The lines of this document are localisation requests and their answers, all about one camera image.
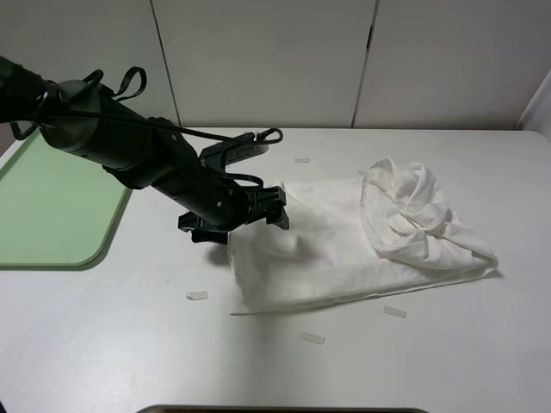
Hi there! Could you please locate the clear tape piece front centre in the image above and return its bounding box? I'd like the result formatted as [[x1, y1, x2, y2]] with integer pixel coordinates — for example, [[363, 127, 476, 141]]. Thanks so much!
[[302, 332, 325, 345]]

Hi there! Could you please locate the green plastic tray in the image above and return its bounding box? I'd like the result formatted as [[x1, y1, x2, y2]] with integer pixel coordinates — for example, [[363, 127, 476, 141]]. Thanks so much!
[[1, 133, 131, 269]]

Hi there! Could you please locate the white short sleeve shirt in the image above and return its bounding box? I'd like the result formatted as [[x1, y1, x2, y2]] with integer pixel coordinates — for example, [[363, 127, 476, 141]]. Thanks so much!
[[227, 158, 498, 315]]

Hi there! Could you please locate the clear tape piece front right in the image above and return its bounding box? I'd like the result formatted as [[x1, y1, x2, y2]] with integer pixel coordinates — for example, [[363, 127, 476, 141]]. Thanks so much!
[[383, 305, 406, 318]]

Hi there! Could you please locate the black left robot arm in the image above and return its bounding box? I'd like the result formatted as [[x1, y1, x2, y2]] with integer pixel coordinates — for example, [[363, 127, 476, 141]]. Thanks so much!
[[1, 59, 289, 244]]

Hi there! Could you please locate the black left camera cable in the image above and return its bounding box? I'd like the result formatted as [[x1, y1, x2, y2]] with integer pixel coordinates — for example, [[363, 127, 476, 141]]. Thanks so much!
[[10, 66, 285, 190]]

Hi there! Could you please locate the clear tape piece left front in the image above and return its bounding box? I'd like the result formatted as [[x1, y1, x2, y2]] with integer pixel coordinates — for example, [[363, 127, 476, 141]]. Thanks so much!
[[186, 291, 208, 301]]

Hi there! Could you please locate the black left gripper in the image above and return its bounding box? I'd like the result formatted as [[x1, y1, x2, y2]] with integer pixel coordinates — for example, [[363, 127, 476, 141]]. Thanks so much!
[[178, 184, 289, 244]]

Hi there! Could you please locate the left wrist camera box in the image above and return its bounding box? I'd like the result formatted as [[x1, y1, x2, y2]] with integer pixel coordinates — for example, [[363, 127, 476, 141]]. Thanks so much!
[[199, 133, 268, 172]]

